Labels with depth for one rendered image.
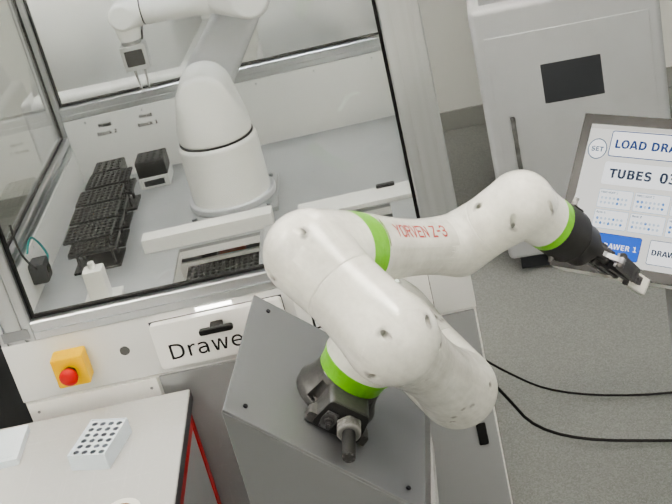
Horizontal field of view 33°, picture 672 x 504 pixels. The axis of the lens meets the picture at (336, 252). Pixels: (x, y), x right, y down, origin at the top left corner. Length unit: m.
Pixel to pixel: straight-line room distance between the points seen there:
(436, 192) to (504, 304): 1.77
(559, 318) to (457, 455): 1.36
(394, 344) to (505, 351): 2.43
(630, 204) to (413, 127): 0.45
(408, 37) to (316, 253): 0.87
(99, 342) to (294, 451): 0.80
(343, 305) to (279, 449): 0.47
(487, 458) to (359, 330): 1.33
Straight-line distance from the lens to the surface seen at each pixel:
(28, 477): 2.47
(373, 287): 1.45
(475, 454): 2.71
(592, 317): 3.96
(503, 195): 1.81
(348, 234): 1.51
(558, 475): 3.29
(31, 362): 2.60
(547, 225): 1.84
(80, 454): 2.41
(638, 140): 2.26
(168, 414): 2.49
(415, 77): 2.29
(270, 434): 1.85
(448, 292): 2.48
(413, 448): 2.03
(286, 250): 1.49
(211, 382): 2.57
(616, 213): 2.24
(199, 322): 2.48
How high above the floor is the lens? 2.04
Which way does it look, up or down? 25 degrees down
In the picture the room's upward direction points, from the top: 14 degrees counter-clockwise
